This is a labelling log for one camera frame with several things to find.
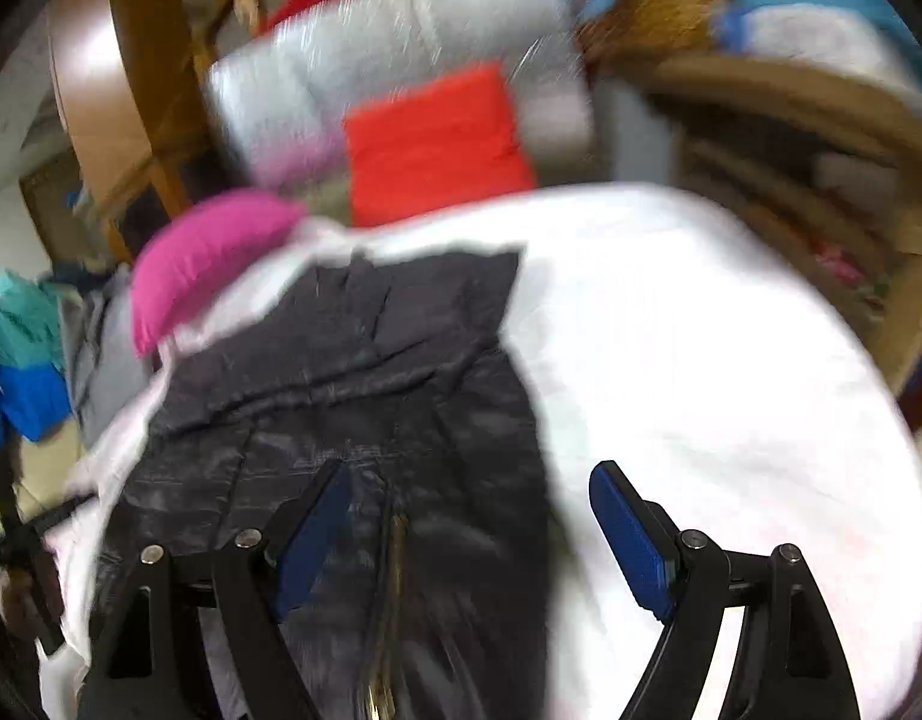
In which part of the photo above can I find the white blanket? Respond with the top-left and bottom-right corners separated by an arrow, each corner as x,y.
37,180 -> 922,720

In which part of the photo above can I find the teal jacket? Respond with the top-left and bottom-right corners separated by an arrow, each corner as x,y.
0,270 -> 64,372

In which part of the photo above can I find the wooden shelf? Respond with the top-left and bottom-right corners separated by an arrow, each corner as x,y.
596,52 -> 922,391

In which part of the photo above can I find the wooden cabinet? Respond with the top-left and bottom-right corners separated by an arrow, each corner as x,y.
104,0 -> 222,263

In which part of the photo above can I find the red pillow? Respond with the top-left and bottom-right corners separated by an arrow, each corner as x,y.
342,64 -> 538,227

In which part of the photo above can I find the grey garment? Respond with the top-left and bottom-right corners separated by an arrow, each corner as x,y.
59,270 -> 169,443

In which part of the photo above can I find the black quilted jacket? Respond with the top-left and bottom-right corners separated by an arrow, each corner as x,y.
93,247 -> 574,720

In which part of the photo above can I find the blue jacket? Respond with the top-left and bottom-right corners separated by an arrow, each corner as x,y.
0,352 -> 76,477

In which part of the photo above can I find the white printed box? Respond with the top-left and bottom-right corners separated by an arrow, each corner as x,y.
716,4 -> 920,113

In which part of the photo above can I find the silver insulation mat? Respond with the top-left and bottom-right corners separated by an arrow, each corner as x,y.
206,0 -> 597,192

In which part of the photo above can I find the pink pillow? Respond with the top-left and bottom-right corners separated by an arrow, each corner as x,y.
131,190 -> 310,359

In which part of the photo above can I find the wicker basket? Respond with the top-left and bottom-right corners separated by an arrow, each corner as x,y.
581,0 -> 732,65

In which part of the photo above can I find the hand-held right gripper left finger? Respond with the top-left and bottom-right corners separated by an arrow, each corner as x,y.
74,459 -> 353,720

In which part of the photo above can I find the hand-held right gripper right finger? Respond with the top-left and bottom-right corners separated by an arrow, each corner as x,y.
588,460 -> 861,720

